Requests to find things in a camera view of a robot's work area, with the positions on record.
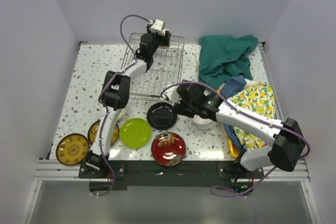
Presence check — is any metal wire dish rack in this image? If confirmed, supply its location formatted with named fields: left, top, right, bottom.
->
left=130, top=35, right=185, bottom=101

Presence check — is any black plate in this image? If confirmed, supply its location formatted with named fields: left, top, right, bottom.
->
left=146, top=102, right=177, bottom=130

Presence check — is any steel cup beige sleeve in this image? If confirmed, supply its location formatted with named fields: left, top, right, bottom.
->
left=159, top=45, right=170, bottom=49

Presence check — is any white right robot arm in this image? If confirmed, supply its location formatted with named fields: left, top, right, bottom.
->
left=166, top=81, right=305, bottom=178

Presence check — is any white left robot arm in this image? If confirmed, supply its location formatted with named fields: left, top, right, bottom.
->
left=85, top=29, right=171, bottom=178

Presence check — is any white speckled bowl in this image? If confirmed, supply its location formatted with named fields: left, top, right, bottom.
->
left=192, top=117, right=215, bottom=129

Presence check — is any blue checked cloth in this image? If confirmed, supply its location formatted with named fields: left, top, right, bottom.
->
left=220, top=76, right=247, bottom=151

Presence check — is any teal green cloth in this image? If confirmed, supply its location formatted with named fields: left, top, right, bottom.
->
left=198, top=35, right=258, bottom=89

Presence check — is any red floral plate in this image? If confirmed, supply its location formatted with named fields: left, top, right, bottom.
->
left=151, top=132, right=186, bottom=166

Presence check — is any yellow plastic bin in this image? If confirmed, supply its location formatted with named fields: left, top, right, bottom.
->
left=216, top=89, right=241, bottom=158

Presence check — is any lemon print cloth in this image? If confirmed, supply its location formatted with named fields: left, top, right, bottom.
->
left=228, top=83, right=276, bottom=152

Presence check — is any lime green plate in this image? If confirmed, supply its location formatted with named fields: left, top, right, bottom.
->
left=120, top=118, right=152, bottom=149

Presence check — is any white floral bowl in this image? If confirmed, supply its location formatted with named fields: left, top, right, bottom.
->
left=118, top=108, right=127, bottom=120

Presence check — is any yellow patterned plate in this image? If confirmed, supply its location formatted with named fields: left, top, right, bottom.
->
left=87, top=120, right=120, bottom=146
left=55, top=133, right=90, bottom=166

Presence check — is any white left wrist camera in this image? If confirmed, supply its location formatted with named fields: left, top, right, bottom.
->
left=146, top=19, right=165, bottom=36

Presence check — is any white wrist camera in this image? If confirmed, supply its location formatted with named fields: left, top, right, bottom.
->
left=146, top=19, right=165, bottom=36
left=162, top=87, right=181, bottom=103

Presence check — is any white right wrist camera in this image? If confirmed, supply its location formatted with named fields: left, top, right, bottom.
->
left=162, top=87, right=181, bottom=103

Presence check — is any white cord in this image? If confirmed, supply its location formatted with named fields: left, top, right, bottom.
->
left=192, top=52, right=202, bottom=74

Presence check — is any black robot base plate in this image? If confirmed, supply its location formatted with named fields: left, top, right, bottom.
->
left=78, top=160, right=264, bottom=192

